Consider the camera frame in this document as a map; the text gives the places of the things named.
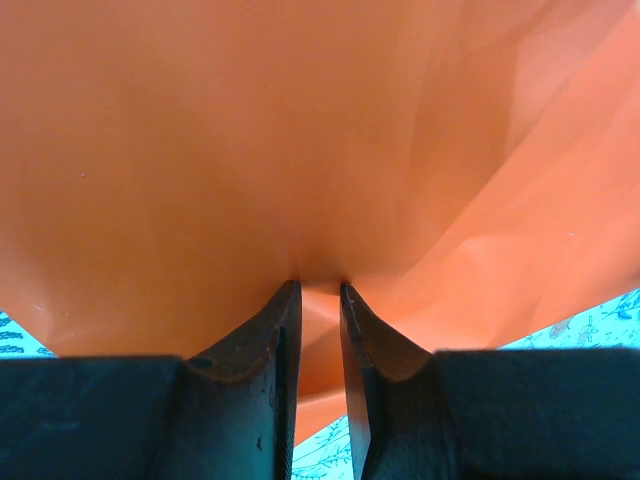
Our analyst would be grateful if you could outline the orange wrapping paper sheet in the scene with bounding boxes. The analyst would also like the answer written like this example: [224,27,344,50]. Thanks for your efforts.
[0,0,640,449]

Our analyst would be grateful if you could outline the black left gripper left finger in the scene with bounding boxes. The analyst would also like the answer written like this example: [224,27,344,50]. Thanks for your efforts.
[172,279,304,480]

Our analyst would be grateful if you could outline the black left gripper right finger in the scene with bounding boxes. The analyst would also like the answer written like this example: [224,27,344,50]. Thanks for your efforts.
[341,283,456,480]

